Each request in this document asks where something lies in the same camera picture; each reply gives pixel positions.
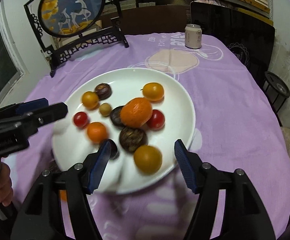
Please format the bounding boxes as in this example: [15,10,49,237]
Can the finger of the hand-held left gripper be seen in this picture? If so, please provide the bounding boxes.
[0,102,68,130]
[0,99,48,119]

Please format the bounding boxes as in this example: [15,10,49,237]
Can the yellow-orange citrus fruit with stem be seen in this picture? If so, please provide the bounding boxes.
[140,82,165,102]

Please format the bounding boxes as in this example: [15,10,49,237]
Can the red tomato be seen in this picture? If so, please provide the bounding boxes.
[146,109,165,130]
[73,112,89,128]

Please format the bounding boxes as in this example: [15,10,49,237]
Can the round deer picture table screen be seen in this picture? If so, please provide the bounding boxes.
[23,0,130,78]

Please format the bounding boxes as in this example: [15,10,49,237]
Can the person's left hand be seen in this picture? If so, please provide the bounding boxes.
[0,164,13,204]

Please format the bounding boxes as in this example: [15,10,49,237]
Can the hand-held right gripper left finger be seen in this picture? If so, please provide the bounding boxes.
[11,141,112,240]

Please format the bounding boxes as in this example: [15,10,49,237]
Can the orange mandarin with stem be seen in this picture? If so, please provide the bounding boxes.
[82,91,100,110]

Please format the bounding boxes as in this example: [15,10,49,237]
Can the purple printed tablecloth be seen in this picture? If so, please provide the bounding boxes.
[0,32,290,240]

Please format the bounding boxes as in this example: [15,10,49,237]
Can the wrinkled purple passion fruit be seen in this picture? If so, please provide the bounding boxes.
[119,126,147,153]
[109,106,125,127]
[94,83,113,101]

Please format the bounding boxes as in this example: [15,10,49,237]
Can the yellow round citrus fruit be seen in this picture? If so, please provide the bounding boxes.
[133,145,163,175]

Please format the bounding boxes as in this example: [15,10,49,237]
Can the black glass panel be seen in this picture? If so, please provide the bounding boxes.
[189,1,276,80]

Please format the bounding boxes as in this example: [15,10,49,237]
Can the smooth dark purple plum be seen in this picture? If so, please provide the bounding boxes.
[105,139,120,160]

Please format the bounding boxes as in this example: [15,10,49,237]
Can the small tan longan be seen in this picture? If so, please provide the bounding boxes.
[99,103,112,117]

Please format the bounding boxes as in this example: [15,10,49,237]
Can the large bumpy orange mandarin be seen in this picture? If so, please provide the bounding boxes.
[120,97,153,128]

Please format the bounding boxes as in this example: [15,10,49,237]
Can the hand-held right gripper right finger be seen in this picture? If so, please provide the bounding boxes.
[174,139,276,240]

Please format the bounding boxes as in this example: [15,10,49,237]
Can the black round stool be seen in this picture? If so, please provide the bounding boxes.
[263,71,290,107]

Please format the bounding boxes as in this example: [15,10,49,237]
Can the beige drink can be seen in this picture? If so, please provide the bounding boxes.
[184,24,202,49]

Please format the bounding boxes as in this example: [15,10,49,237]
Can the white ceramic plate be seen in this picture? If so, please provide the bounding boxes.
[52,67,196,195]

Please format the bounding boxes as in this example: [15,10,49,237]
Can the smooth orange mandarin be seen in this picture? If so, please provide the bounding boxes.
[86,122,109,143]

